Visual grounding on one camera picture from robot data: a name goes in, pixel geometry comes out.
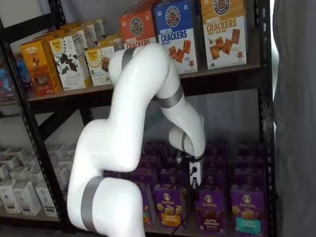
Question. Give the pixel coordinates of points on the pale hanging curtain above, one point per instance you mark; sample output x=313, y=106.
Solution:
x=296, y=111

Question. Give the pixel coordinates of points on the Simple Mills bar box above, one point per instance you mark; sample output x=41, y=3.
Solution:
x=98, y=66
x=113, y=43

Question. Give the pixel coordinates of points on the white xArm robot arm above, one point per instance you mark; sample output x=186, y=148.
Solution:
x=103, y=148

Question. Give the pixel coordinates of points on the purple Annie's box green patch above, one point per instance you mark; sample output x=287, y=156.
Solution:
x=148, y=205

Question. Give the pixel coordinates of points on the black metal shelf frame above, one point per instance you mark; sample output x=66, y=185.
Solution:
x=222, y=82

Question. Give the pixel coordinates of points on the white Sweet Thins box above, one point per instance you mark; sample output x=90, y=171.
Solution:
x=91, y=34
x=67, y=64
x=80, y=40

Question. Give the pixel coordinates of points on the white paper bag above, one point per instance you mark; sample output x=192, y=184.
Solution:
x=63, y=177
x=10, y=200
x=65, y=160
x=27, y=200
x=4, y=174
x=19, y=175
x=36, y=175
x=47, y=201

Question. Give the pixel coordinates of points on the yellow pretzel crackers box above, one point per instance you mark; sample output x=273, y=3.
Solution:
x=223, y=37

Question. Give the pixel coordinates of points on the orange snack box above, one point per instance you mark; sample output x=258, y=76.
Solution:
x=37, y=71

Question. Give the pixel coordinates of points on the purple Annie's snack box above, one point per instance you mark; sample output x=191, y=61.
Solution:
x=214, y=180
x=151, y=163
x=249, y=163
x=250, y=150
x=145, y=177
x=217, y=148
x=176, y=164
x=249, y=180
x=216, y=163
x=172, y=177

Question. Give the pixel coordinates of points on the shelving unit holding white bags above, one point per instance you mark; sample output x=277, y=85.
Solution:
x=7, y=103

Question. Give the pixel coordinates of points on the purple Annie's box yellow patch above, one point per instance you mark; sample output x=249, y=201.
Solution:
x=169, y=207

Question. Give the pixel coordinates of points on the purple Annie's box brown patch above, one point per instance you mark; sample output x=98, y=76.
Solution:
x=211, y=212

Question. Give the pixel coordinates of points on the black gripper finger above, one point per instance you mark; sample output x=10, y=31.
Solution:
x=196, y=191

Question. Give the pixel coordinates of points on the blue pretzel crackers box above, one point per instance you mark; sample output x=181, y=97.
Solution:
x=175, y=32

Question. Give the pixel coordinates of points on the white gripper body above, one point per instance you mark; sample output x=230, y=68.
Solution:
x=197, y=171

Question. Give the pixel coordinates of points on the purple Annie's box teal patch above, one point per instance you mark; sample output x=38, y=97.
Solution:
x=248, y=212

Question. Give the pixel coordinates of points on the blue snack package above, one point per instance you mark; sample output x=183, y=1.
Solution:
x=23, y=71
x=7, y=85

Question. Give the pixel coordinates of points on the orange pretzel crackers box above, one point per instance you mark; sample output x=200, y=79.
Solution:
x=137, y=29

